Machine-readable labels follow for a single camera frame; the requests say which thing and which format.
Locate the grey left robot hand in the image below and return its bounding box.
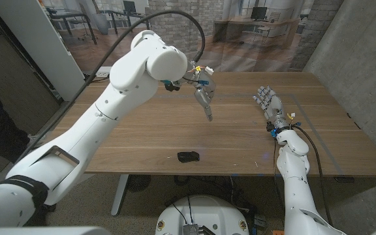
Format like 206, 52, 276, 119
178, 60, 217, 122

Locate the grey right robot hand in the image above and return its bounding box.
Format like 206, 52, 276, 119
253, 86, 292, 131

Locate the black velcro strap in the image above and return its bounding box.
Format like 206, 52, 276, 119
177, 151, 200, 163

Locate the printed office backdrop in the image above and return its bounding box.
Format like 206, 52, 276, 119
39, 0, 344, 73

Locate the white power strip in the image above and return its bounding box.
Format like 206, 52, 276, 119
95, 67, 112, 78

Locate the black round fan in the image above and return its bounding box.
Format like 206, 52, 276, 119
125, 174, 152, 193

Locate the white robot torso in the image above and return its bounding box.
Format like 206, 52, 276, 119
155, 195, 250, 235

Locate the silver finned module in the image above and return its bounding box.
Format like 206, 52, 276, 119
183, 223, 199, 235

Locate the dark brown door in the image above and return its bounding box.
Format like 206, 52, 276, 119
0, 3, 61, 172

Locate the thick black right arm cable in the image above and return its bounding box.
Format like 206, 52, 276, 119
290, 125, 334, 226

